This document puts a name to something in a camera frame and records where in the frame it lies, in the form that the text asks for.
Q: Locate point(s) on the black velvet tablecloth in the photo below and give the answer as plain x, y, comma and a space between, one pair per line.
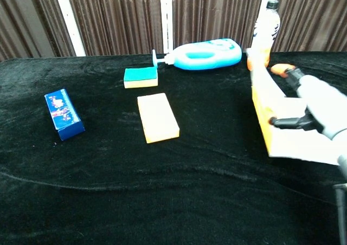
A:
135, 188

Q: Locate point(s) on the blue printed carton box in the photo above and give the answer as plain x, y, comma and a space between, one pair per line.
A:
63, 112

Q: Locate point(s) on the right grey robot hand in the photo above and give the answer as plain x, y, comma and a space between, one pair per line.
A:
322, 104

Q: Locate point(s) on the green and yellow sponge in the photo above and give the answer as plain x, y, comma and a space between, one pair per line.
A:
140, 77

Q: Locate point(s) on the brown pleated curtain panel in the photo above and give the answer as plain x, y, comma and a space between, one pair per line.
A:
214, 12
27, 20
311, 17
116, 17

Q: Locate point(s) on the cream rectangular sponge block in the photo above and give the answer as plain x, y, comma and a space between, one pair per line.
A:
158, 117

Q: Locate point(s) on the blue pump detergent bottle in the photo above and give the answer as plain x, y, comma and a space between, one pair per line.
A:
225, 55

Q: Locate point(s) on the orange drink bottle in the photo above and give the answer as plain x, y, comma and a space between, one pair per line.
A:
267, 31

